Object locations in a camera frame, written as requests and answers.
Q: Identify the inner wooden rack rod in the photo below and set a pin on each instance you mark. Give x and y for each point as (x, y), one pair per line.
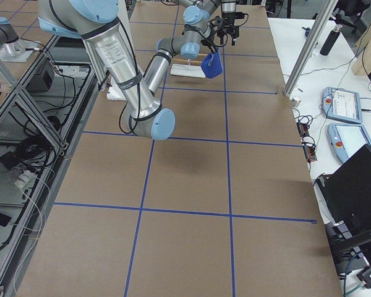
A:
(186, 62)

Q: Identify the aluminium frame post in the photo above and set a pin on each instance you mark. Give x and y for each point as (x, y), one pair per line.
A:
(310, 43)

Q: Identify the teach pendant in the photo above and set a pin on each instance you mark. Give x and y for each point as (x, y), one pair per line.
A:
(347, 139)
(342, 105)

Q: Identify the blue microfibre towel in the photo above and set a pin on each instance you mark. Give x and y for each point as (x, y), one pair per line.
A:
(211, 65)

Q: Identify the black water bottle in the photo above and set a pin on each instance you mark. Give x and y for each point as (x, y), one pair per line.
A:
(330, 40)

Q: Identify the lower teach pendant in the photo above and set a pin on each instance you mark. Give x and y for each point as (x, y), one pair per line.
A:
(347, 139)

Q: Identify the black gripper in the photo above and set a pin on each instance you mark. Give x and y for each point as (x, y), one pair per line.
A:
(228, 16)
(206, 43)

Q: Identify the upper teach pendant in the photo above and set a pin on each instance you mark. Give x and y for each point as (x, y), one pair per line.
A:
(342, 105)

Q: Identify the black cable hub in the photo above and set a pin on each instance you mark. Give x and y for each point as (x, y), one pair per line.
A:
(308, 142)

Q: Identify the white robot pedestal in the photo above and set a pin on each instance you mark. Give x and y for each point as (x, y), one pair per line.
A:
(114, 92)

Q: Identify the white towel rack base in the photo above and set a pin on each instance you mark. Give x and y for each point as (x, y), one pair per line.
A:
(187, 71)

